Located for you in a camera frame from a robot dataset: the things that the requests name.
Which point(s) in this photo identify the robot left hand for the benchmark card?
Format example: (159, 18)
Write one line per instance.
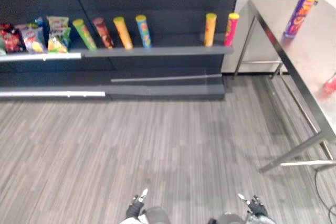
(134, 208)

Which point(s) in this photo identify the dark red chips can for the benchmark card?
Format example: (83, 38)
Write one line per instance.
(103, 33)

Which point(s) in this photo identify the green chips can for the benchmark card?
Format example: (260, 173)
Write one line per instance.
(85, 35)

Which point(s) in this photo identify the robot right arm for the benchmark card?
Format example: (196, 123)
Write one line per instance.
(261, 220)

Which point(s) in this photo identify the white green snack bag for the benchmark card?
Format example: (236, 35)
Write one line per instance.
(57, 26)

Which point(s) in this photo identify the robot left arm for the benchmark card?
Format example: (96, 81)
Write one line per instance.
(131, 220)

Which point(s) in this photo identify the yellow chips can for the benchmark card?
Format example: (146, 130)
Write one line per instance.
(210, 30)

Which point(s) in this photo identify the dark grey shelf unit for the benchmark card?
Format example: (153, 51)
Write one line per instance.
(168, 3)

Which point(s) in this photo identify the base shelf with white rail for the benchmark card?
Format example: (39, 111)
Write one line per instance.
(52, 94)

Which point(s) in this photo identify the pink chips can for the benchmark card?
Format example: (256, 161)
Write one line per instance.
(231, 30)

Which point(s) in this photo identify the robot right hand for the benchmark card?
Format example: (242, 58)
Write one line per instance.
(256, 207)

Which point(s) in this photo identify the yellow green snack bag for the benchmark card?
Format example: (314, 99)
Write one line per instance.
(56, 44)

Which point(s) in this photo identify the stainless steel table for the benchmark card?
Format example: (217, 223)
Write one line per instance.
(309, 56)

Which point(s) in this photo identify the shelf board with white rail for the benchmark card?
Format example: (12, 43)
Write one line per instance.
(39, 56)

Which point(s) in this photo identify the purple white snack bag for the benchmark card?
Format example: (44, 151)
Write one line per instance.
(32, 39)

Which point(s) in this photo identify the red gum container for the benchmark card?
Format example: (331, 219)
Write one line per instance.
(330, 85)

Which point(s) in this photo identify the purple chips can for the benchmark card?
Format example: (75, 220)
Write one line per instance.
(300, 11)

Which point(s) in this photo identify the blue chips can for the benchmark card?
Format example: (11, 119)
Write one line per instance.
(144, 32)

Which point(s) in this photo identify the red snack bag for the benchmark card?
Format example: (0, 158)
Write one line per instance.
(11, 39)

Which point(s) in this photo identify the blue snack bag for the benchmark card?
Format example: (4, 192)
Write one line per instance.
(40, 21)

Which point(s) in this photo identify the dark grey base shelf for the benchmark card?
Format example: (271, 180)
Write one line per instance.
(168, 90)

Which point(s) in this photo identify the orange chips can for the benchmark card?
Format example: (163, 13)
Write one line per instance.
(123, 33)

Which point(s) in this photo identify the dark grey shelf board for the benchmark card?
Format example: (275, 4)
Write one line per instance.
(157, 51)

